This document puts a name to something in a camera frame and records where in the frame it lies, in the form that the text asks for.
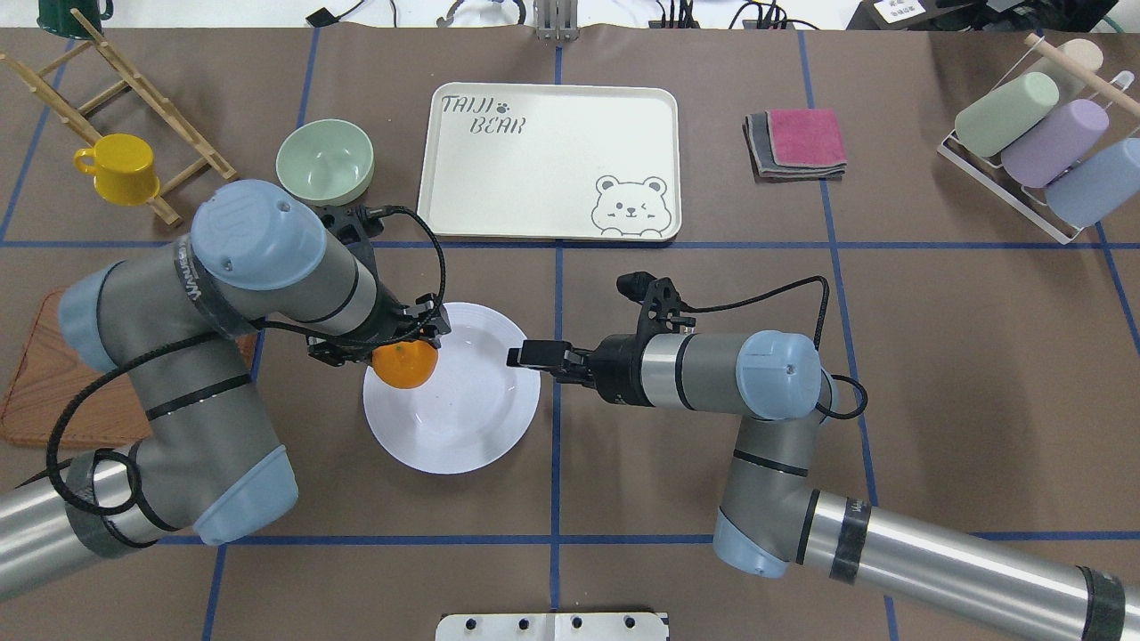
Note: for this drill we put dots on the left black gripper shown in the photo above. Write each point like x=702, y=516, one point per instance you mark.
x=397, y=326

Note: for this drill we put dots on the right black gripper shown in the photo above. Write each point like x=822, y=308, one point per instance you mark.
x=616, y=363

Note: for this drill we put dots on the orange fruit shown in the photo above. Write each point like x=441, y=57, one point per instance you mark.
x=406, y=365

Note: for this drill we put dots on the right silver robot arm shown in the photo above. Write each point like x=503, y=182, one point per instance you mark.
x=770, y=517

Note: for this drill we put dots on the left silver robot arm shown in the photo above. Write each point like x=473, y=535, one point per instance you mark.
x=254, y=258

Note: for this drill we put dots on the cream bear tray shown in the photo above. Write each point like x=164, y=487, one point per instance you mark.
x=581, y=162

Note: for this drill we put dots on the white round plate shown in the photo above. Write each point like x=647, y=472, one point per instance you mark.
x=472, y=410

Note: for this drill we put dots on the green bowl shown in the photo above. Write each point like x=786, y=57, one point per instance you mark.
x=326, y=162

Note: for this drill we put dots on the yellow mug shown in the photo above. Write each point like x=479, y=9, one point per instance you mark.
x=122, y=167

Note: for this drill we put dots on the grey cloth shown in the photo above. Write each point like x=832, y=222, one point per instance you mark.
x=757, y=136

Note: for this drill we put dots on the wooden cutting board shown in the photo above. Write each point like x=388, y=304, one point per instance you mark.
x=48, y=376

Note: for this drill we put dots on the pink cloth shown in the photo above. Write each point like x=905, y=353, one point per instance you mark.
x=806, y=139

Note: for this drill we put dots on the wooden dish rack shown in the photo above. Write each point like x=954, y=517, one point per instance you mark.
x=94, y=89

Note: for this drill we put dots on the dark green mug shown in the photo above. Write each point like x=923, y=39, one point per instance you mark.
x=56, y=17

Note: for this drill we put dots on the green tumbler cup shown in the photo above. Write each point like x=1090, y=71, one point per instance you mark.
x=1003, y=115

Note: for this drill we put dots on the purple tumbler cup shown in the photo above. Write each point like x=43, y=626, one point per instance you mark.
x=1055, y=143

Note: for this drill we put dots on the blue tumbler cup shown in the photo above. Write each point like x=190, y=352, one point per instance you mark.
x=1098, y=186

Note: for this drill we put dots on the beige tumbler cup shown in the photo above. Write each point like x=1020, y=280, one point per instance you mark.
x=1084, y=52

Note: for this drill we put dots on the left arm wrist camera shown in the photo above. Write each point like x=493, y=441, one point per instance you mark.
x=354, y=227

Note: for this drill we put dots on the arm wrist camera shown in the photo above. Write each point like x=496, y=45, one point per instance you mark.
x=661, y=308
x=354, y=227

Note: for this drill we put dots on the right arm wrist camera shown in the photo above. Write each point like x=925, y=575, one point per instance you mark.
x=661, y=308

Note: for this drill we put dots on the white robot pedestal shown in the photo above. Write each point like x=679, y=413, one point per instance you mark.
x=554, y=626

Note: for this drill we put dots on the aluminium frame post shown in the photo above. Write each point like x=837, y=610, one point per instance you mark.
x=556, y=20

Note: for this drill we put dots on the white wire cup rack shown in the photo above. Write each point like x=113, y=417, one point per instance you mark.
x=1116, y=93

